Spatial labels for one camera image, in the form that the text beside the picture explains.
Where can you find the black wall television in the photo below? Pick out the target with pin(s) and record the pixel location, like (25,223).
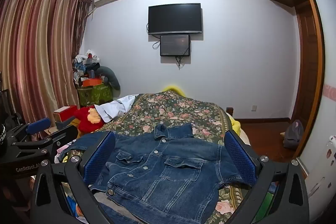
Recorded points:
(174,18)

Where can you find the grey garment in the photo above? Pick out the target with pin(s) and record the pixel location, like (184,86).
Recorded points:
(113,209)

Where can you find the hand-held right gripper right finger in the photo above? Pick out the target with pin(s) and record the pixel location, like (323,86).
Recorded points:
(240,158)

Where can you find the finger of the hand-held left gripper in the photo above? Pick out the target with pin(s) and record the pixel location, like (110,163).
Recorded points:
(65,132)
(38,126)

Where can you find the red plush toy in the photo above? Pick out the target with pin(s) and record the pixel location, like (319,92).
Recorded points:
(88,120)

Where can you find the brown wooden door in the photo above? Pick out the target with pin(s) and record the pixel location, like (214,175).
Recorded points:
(308,64)

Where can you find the red and white cardboard box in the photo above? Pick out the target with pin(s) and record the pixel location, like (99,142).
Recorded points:
(64,112)

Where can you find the wooden bed post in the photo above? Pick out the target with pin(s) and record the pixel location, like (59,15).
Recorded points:
(229,110)

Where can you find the blue denim jacket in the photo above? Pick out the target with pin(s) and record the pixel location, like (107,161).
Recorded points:
(168,174)

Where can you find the small black wall monitor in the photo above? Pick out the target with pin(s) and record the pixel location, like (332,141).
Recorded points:
(175,45)

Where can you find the dark green floral blanket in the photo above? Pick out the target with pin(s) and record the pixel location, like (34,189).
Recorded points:
(178,108)

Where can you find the grey plush toy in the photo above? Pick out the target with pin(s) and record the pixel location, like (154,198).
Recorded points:
(111,78)

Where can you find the white wardrobe door with stickers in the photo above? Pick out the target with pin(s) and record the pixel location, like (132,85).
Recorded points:
(328,69)

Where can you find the orange box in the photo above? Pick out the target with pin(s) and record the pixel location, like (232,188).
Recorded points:
(92,82)

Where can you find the pile of bags and clothes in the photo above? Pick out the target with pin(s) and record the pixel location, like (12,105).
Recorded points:
(84,64)

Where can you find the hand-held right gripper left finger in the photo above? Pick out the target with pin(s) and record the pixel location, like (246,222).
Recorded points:
(101,155)

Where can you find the yellow pillow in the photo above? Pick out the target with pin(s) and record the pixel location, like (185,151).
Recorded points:
(173,88)

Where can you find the striped red gold curtain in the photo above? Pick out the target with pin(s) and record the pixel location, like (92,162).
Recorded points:
(39,43)

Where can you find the black equipment stand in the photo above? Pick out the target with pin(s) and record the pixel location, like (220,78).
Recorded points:
(5,106)

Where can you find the yellow printed blanket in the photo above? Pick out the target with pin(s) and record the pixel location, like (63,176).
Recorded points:
(235,126)

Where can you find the white cloth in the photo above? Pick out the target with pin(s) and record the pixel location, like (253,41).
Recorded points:
(115,107)

